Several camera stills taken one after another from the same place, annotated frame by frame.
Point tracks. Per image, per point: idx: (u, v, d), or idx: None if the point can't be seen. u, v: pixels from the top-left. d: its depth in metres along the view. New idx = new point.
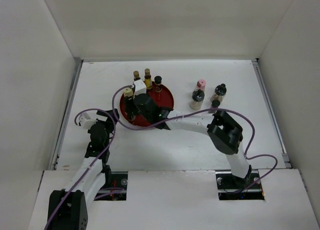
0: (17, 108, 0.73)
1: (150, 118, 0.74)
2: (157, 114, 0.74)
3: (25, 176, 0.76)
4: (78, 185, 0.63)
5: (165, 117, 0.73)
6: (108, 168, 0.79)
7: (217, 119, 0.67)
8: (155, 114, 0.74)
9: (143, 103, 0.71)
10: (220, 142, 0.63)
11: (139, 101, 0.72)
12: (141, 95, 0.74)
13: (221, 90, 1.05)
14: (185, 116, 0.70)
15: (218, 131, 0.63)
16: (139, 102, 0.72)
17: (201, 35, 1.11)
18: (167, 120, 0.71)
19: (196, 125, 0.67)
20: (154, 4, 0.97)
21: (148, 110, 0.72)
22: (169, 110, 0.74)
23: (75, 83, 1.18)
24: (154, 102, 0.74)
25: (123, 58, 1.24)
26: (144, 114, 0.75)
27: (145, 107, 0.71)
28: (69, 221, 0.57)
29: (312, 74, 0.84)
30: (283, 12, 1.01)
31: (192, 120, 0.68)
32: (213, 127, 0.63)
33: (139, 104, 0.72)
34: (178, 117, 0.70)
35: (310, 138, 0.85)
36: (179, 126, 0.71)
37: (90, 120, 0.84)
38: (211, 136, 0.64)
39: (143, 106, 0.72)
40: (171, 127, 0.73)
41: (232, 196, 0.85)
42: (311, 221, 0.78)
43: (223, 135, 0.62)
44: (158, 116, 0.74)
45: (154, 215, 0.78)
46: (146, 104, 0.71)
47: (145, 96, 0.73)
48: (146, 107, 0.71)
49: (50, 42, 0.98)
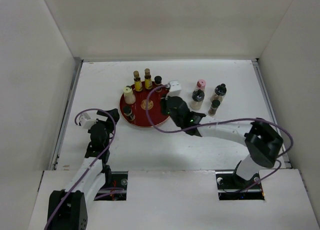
0: (17, 108, 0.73)
1: (180, 122, 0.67)
2: (189, 120, 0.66)
3: (25, 176, 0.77)
4: (78, 186, 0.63)
5: (197, 122, 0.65)
6: (108, 167, 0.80)
7: (255, 127, 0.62)
8: (186, 119, 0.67)
9: (177, 107, 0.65)
10: (258, 153, 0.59)
11: (172, 105, 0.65)
12: (174, 98, 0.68)
13: (221, 90, 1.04)
14: (219, 123, 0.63)
15: (257, 141, 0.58)
16: (172, 105, 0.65)
17: (201, 35, 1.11)
18: (199, 127, 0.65)
19: (231, 133, 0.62)
20: (154, 4, 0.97)
21: (180, 115, 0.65)
22: (202, 116, 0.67)
23: (75, 83, 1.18)
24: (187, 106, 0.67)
25: (123, 58, 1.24)
26: (175, 118, 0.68)
27: (178, 111, 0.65)
28: (69, 221, 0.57)
29: (313, 73, 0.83)
30: (284, 11, 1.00)
31: (228, 129, 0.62)
32: (251, 136, 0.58)
33: (172, 107, 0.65)
34: (211, 123, 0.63)
35: (309, 138, 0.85)
36: (211, 133, 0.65)
37: (90, 120, 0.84)
38: (248, 146, 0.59)
39: (176, 110, 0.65)
40: (202, 133, 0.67)
41: (232, 196, 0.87)
42: (310, 221, 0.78)
43: (262, 146, 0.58)
44: (190, 122, 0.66)
45: (153, 215, 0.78)
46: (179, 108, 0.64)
47: (179, 99, 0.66)
48: (179, 112, 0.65)
49: (50, 42, 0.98)
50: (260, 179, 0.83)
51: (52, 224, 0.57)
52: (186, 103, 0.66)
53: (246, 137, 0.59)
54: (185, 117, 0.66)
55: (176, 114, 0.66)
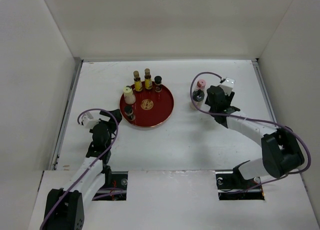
0: (16, 108, 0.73)
1: (214, 108, 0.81)
2: (223, 109, 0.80)
3: (25, 176, 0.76)
4: (77, 185, 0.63)
5: (229, 113, 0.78)
6: (108, 168, 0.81)
7: (279, 135, 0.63)
8: (220, 107, 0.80)
9: (214, 92, 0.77)
10: (270, 156, 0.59)
11: (211, 91, 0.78)
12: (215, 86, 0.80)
13: None
14: (247, 118, 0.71)
15: (273, 143, 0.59)
16: (211, 91, 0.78)
17: (201, 35, 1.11)
18: (228, 116, 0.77)
19: (253, 130, 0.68)
20: (154, 4, 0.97)
21: (215, 102, 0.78)
22: (235, 110, 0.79)
23: (75, 83, 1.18)
24: (224, 98, 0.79)
25: (123, 58, 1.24)
26: (211, 103, 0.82)
27: (214, 98, 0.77)
28: (64, 220, 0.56)
29: (313, 74, 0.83)
30: (284, 12, 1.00)
31: (253, 125, 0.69)
32: (270, 136, 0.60)
33: (210, 93, 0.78)
34: (240, 117, 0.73)
35: (309, 138, 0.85)
36: (238, 125, 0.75)
37: (93, 120, 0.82)
38: (263, 145, 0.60)
39: (213, 95, 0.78)
40: (230, 124, 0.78)
41: (232, 196, 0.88)
42: (310, 221, 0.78)
43: (276, 150, 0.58)
44: (223, 110, 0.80)
45: (154, 215, 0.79)
46: (217, 95, 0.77)
47: (219, 88, 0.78)
48: (215, 98, 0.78)
49: (50, 42, 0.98)
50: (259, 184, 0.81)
51: (48, 223, 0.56)
52: (224, 93, 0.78)
53: (265, 136, 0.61)
54: (219, 105, 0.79)
55: (212, 100, 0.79)
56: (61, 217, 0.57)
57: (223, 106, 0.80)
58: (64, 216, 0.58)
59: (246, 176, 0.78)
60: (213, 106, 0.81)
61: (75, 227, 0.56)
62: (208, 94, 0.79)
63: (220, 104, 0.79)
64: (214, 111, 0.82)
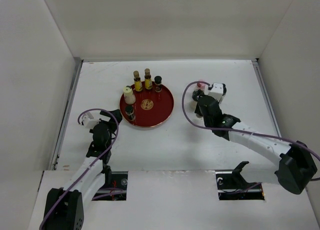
0: (16, 107, 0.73)
1: (211, 121, 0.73)
2: (220, 121, 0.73)
3: (25, 176, 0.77)
4: (77, 185, 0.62)
5: (228, 125, 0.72)
6: (108, 168, 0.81)
7: (292, 150, 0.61)
8: (217, 119, 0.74)
9: (207, 105, 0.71)
10: (288, 176, 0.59)
11: (203, 103, 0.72)
12: (206, 97, 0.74)
13: None
14: (254, 134, 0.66)
15: (291, 164, 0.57)
16: (203, 104, 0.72)
17: (202, 35, 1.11)
18: (231, 131, 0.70)
19: (265, 148, 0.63)
20: (154, 4, 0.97)
21: (210, 114, 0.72)
22: (234, 120, 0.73)
23: (75, 83, 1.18)
24: (218, 107, 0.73)
25: (123, 58, 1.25)
26: (205, 117, 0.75)
27: (208, 109, 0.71)
28: (64, 220, 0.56)
29: (313, 74, 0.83)
30: (283, 12, 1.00)
31: (264, 143, 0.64)
32: (287, 158, 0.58)
33: (203, 105, 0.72)
34: (245, 132, 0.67)
35: (309, 138, 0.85)
36: (242, 140, 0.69)
37: (93, 120, 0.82)
38: (281, 167, 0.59)
39: (206, 108, 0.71)
40: (232, 137, 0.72)
41: (232, 196, 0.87)
42: (310, 221, 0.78)
43: (295, 171, 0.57)
44: (221, 123, 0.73)
45: (154, 215, 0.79)
46: (210, 106, 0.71)
47: (211, 98, 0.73)
48: (209, 110, 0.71)
49: (50, 42, 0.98)
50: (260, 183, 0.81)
51: (47, 222, 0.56)
52: (217, 103, 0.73)
53: (282, 158, 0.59)
54: (215, 116, 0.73)
55: (207, 113, 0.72)
56: (61, 217, 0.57)
57: (219, 118, 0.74)
58: (64, 215, 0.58)
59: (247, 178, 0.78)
60: (208, 119, 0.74)
61: (75, 226, 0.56)
62: (200, 106, 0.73)
63: (216, 115, 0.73)
64: (211, 125, 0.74)
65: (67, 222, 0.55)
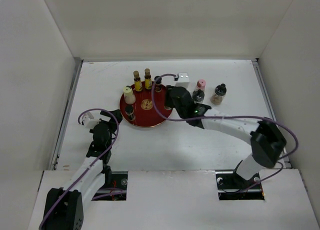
0: (16, 107, 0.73)
1: (183, 112, 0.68)
2: (193, 110, 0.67)
3: (25, 176, 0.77)
4: (76, 185, 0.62)
5: (201, 114, 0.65)
6: (108, 168, 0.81)
7: (261, 127, 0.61)
8: (190, 110, 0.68)
9: (180, 96, 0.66)
10: (262, 152, 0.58)
11: (175, 94, 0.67)
12: (178, 87, 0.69)
13: (221, 90, 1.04)
14: (225, 117, 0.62)
15: (262, 140, 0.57)
16: (175, 95, 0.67)
17: (201, 35, 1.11)
18: (204, 118, 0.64)
19: (237, 130, 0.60)
20: (154, 4, 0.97)
21: (183, 105, 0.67)
22: (206, 108, 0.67)
23: (75, 83, 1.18)
24: (191, 98, 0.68)
25: (123, 58, 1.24)
26: (177, 109, 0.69)
27: (181, 101, 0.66)
28: (63, 220, 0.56)
29: (313, 73, 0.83)
30: (284, 12, 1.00)
31: (234, 124, 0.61)
32: (257, 134, 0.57)
33: (175, 97, 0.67)
34: (217, 117, 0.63)
35: (310, 138, 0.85)
36: (215, 126, 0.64)
37: (93, 120, 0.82)
38: (253, 144, 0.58)
39: (179, 99, 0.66)
40: (206, 126, 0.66)
41: (232, 196, 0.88)
42: (310, 221, 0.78)
43: (266, 146, 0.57)
44: (194, 112, 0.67)
45: (154, 215, 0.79)
46: (183, 97, 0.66)
47: (183, 89, 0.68)
48: (182, 102, 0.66)
49: (50, 42, 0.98)
50: (260, 180, 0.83)
51: (47, 222, 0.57)
52: (190, 93, 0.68)
53: (253, 135, 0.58)
54: (189, 107, 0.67)
55: (179, 104, 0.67)
56: (61, 217, 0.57)
57: (192, 108, 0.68)
58: (64, 215, 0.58)
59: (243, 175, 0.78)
60: (181, 110, 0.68)
61: (74, 226, 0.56)
62: (173, 98, 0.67)
63: (189, 106, 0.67)
64: (184, 117, 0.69)
65: (67, 222, 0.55)
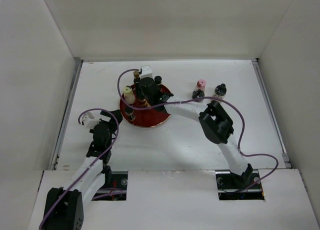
0: (16, 107, 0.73)
1: (151, 101, 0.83)
2: (158, 98, 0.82)
3: (25, 176, 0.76)
4: (76, 184, 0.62)
5: (165, 100, 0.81)
6: (108, 168, 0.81)
7: (211, 109, 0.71)
8: (156, 97, 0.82)
9: (146, 85, 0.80)
10: (209, 130, 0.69)
11: (143, 84, 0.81)
12: (146, 78, 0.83)
13: (221, 90, 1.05)
14: (182, 102, 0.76)
15: (208, 119, 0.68)
16: (143, 84, 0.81)
17: (201, 35, 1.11)
18: (166, 104, 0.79)
19: (190, 111, 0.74)
20: (154, 4, 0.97)
21: (149, 93, 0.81)
22: (169, 95, 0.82)
23: (75, 83, 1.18)
24: (157, 86, 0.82)
25: (123, 58, 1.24)
26: (147, 96, 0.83)
27: (147, 89, 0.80)
28: (63, 220, 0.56)
29: (313, 73, 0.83)
30: (283, 12, 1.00)
31: (188, 107, 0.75)
32: (204, 115, 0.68)
33: (143, 86, 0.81)
34: (176, 102, 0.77)
35: (310, 138, 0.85)
36: (176, 110, 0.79)
37: (93, 120, 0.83)
38: (201, 123, 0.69)
39: (146, 88, 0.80)
40: (169, 111, 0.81)
41: (232, 196, 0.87)
42: (310, 221, 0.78)
43: (212, 124, 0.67)
44: (159, 99, 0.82)
45: (154, 214, 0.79)
46: (149, 87, 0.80)
47: (150, 79, 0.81)
48: (148, 90, 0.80)
49: (50, 42, 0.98)
50: (259, 179, 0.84)
51: (47, 222, 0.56)
52: (155, 83, 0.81)
53: (200, 115, 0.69)
54: (154, 95, 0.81)
55: (147, 93, 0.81)
56: (61, 216, 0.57)
57: (158, 95, 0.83)
58: (64, 215, 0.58)
59: (240, 171, 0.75)
60: (149, 97, 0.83)
61: (75, 226, 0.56)
62: (141, 87, 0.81)
63: (155, 94, 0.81)
64: (152, 103, 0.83)
65: (67, 222, 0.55)
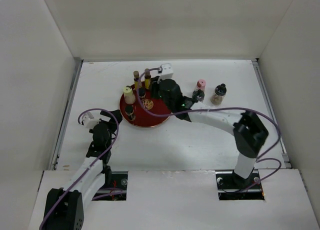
0: (16, 107, 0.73)
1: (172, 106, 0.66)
2: (180, 104, 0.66)
3: (25, 176, 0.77)
4: (76, 185, 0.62)
5: (188, 107, 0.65)
6: (108, 168, 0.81)
7: (244, 119, 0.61)
8: (178, 103, 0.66)
9: (169, 89, 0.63)
10: (244, 143, 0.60)
11: (164, 88, 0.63)
12: (166, 79, 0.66)
13: (221, 90, 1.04)
14: (210, 110, 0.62)
15: (244, 131, 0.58)
16: (164, 88, 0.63)
17: (201, 35, 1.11)
18: (190, 112, 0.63)
19: (221, 122, 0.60)
20: (154, 3, 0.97)
21: (172, 98, 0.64)
22: (193, 101, 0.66)
23: (75, 83, 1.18)
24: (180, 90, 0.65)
25: (123, 58, 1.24)
26: (166, 101, 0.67)
27: (170, 94, 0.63)
28: (64, 220, 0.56)
29: (313, 73, 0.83)
30: (283, 12, 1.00)
31: (218, 116, 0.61)
32: (240, 126, 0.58)
33: (163, 90, 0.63)
34: (203, 110, 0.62)
35: (310, 138, 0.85)
36: (202, 119, 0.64)
37: (94, 120, 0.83)
38: (236, 136, 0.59)
39: (168, 93, 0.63)
40: (193, 118, 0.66)
41: (232, 197, 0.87)
42: (310, 221, 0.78)
43: (249, 136, 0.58)
44: (181, 106, 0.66)
45: (154, 215, 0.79)
46: (172, 91, 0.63)
47: (172, 82, 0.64)
48: (171, 95, 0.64)
49: (50, 42, 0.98)
50: (260, 179, 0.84)
51: (47, 222, 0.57)
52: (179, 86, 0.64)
53: (235, 126, 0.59)
54: (177, 100, 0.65)
55: (168, 97, 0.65)
56: (61, 217, 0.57)
57: (180, 100, 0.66)
58: (64, 215, 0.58)
59: (246, 174, 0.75)
60: (169, 103, 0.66)
61: (75, 226, 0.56)
62: (161, 91, 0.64)
63: (177, 99, 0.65)
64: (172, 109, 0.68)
65: (67, 222, 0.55)
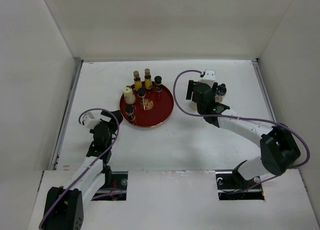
0: (16, 107, 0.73)
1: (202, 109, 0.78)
2: (212, 108, 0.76)
3: (25, 176, 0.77)
4: (76, 184, 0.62)
5: (218, 112, 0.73)
6: (108, 168, 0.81)
7: (275, 133, 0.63)
8: (209, 107, 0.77)
9: (202, 92, 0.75)
10: (269, 156, 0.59)
11: (199, 90, 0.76)
12: (203, 85, 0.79)
13: (221, 90, 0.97)
14: (240, 118, 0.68)
15: (271, 144, 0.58)
16: (199, 90, 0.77)
17: (201, 35, 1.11)
18: (219, 116, 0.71)
19: (249, 130, 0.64)
20: (154, 3, 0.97)
21: (204, 101, 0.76)
22: (225, 108, 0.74)
23: (75, 84, 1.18)
24: (213, 96, 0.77)
25: (123, 58, 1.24)
26: (200, 103, 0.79)
27: (203, 97, 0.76)
28: (63, 219, 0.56)
29: (313, 73, 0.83)
30: (283, 12, 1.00)
31: (247, 125, 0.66)
32: (268, 137, 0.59)
33: (199, 92, 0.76)
34: (232, 116, 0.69)
35: (309, 138, 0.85)
36: (230, 125, 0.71)
37: (94, 120, 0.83)
38: (262, 147, 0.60)
39: (201, 95, 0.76)
40: (222, 123, 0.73)
41: (232, 196, 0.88)
42: (310, 221, 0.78)
43: (275, 150, 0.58)
44: (212, 110, 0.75)
45: (154, 215, 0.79)
46: (205, 94, 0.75)
47: (207, 87, 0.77)
48: (203, 97, 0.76)
49: (50, 42, 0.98)
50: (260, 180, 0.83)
51: (47, 221, 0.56)
52: (212, 91, 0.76)
53: (263, 137, 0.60)
54: (208, 104, 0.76)
55: (201, 100, 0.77)
56: (60, 216, 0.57)
57: (212, 105, 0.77)
58: (63, 214, 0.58)
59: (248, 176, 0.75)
60: (201, 105, 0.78)
61: (74, 225, 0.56)
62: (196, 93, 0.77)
63: (209, 103, 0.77)
64: (203, 112, 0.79)
65: (67, 220, 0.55)
